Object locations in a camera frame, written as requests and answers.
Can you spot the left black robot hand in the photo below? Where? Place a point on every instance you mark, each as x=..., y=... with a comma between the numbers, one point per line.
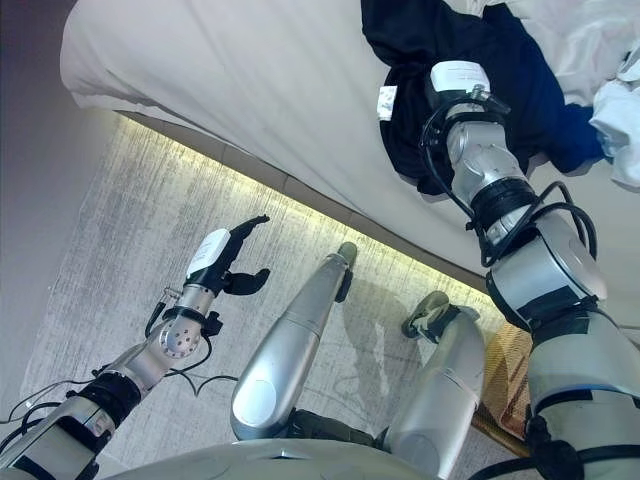
x=215, y=255

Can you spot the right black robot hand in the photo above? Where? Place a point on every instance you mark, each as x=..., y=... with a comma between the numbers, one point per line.
x=457, y=77

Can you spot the dark navy garment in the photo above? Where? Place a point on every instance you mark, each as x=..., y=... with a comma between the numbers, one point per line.
x=525, y=75

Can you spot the cream garment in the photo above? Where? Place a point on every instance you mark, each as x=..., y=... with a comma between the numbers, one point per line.
x=575, y=35

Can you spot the white garment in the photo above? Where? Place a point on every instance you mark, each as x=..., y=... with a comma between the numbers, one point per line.
x=620, y=130

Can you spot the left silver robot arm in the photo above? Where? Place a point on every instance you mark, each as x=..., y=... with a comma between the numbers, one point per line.
x=145, y=360

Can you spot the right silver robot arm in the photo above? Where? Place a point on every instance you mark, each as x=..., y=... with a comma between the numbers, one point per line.
x=550, y=270

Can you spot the bed with beige cover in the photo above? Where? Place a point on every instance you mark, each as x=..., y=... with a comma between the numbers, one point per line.
x=225, y=75

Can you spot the brown woven basket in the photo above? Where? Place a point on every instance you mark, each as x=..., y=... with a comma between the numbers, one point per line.
x=505, y=380

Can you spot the grey area rug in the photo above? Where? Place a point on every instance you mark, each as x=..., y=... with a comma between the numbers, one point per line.
x=125, y=225

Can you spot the left silver robot leg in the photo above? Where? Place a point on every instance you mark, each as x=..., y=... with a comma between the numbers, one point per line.
x=285, y=350

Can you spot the silver robot leg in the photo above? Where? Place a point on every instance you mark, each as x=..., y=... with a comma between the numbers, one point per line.
x=285, y=350
x=440, y=390

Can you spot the grey robot torso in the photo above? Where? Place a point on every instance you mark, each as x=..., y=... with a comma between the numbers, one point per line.
x=250, y=462

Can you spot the right silver robot leg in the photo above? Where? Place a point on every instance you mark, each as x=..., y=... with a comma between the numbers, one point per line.
x=440, y=390

